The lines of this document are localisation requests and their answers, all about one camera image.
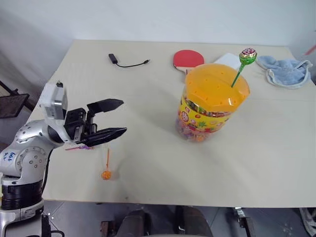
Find brown block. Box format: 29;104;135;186
99;219;117;237

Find black usb adapter with cable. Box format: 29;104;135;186
108;53;151;68

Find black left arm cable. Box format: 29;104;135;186
40;147;65;237

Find black flat panel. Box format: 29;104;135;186
0;93;31;119

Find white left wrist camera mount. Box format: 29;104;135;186
39;80;69;124

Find pink stick lollipop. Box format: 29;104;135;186
64;145;96;152

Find red table tennis paddle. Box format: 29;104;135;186
172;49;205;75

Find lollipop jar with orange lid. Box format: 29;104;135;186
175;62;251;144

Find white card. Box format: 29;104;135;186
213;52;244;69

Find light blue towel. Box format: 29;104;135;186
255;55;313;89

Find orange lollipop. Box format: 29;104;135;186
101;148;113;181

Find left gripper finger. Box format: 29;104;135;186
86;98;125;124
81;127;128;148

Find green wrapped lollipop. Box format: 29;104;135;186
231;47;259;88

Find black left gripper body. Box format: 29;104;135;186
63;107;98;145

